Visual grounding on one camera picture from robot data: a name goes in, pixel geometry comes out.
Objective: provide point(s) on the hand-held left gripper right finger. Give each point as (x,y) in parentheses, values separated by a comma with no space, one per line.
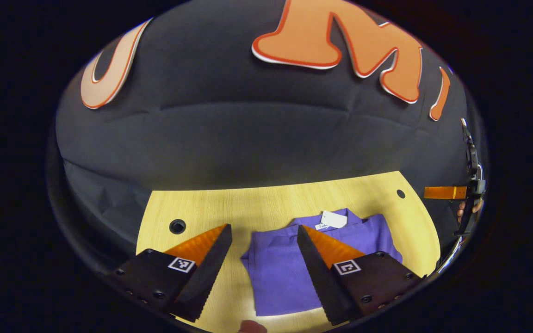
(322,282)

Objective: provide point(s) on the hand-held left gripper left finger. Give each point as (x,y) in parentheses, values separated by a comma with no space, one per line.
(206,277)

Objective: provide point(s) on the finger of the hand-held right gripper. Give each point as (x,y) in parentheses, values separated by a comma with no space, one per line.
(444,193)

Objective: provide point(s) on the purple jacket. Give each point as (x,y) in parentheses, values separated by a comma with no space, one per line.
(275,273)

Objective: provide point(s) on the black backdrop cloth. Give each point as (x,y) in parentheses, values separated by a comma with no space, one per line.
(225,138)

